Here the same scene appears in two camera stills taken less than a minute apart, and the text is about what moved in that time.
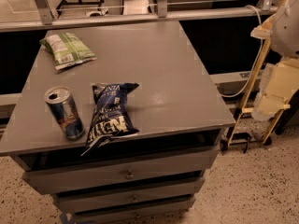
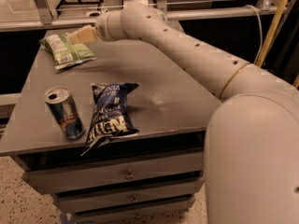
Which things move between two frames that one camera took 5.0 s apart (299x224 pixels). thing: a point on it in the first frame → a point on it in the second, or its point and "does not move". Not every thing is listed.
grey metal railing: x=42 y=19 does not move
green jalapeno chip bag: x=67 y=49 does not move
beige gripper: x=286 y=32 → x=105 y=30
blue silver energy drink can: x=62 y=105 does not move
